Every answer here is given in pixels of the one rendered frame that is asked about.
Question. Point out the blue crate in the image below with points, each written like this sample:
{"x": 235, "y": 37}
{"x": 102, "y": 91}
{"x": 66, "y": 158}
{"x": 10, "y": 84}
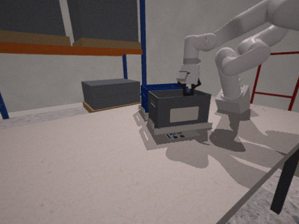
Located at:
{"x": 146, "y": 88}

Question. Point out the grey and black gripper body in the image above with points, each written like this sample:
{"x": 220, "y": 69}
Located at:
{"x": 194, "y": 71}

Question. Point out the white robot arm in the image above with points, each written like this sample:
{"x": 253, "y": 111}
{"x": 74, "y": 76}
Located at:
{"x": 282, "y": 14}

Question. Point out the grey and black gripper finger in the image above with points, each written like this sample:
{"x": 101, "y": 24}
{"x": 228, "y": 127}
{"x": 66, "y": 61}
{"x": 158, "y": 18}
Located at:
{"x": 184, "y": 87}
{"x": 193, "y": 86}

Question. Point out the white paper pick list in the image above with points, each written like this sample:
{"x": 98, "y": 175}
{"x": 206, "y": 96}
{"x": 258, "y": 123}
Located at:
{"x": 182, "y": 134}

